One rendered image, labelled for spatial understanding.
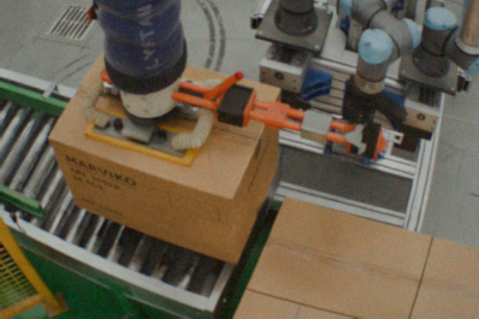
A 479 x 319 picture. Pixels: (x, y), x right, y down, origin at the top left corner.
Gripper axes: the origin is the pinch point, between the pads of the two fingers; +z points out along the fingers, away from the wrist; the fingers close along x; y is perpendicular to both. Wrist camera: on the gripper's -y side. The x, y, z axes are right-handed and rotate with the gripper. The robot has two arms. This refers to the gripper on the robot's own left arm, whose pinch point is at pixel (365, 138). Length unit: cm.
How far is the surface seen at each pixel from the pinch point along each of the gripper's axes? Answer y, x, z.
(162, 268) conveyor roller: 54, 24, 66
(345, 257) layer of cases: -5, 0, 66
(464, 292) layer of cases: -55, 4, 66
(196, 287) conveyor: 42, 24, 72
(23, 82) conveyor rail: 148, -32, 61
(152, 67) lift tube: 53, 9, -16
